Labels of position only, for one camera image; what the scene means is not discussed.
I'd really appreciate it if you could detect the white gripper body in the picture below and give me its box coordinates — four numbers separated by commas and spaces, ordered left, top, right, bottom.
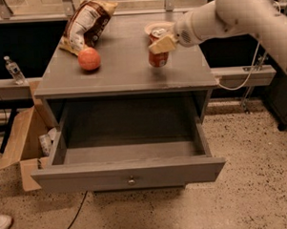
173, 12, 202, 47

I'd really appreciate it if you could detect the orange ball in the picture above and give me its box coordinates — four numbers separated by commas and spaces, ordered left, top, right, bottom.
78, 47, 101, 71

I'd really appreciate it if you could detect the white cable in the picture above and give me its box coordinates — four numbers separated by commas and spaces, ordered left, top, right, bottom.
214, 42, 263, 93

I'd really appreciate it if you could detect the brown chip bag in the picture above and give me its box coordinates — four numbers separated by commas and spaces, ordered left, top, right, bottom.
58, 0, 118, 55

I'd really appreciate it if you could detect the open cardboard box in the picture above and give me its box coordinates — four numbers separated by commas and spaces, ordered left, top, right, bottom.
0, 81, 54, 192

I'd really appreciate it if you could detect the white and red shoe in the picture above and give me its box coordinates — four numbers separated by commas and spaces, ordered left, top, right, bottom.
0, 214, 13, 229

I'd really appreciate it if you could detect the brass drawer knob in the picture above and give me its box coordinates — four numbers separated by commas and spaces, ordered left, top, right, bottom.
128, 177, 136, 186

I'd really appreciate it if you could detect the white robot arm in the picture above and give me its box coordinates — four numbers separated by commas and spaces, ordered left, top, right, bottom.
148, 0, 287, 74

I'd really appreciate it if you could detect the black table leg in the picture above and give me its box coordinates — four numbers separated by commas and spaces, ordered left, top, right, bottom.
0, 109, 18, 154

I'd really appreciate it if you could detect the open grey top drawer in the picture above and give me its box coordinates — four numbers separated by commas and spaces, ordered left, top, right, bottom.
31, 94, 226, 192

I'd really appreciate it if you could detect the white ceramic bowl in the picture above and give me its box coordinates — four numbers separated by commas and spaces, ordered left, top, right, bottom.
144, 21, 173, 35

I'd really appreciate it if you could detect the red coke can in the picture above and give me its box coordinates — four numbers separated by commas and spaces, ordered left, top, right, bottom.
149, 27, 169, 67

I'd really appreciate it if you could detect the clear plastic water bottle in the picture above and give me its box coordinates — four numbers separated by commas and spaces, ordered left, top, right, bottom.
4, 55, 26, 85

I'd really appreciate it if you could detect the black floor cable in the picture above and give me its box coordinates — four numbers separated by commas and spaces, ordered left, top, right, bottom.
56, 191, 92, 229

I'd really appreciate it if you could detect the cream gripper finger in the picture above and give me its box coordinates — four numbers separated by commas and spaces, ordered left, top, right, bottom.
148, 34, 177, 54

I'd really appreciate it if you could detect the grey cabinet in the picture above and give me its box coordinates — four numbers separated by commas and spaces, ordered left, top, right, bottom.
34, 13, 216, 137

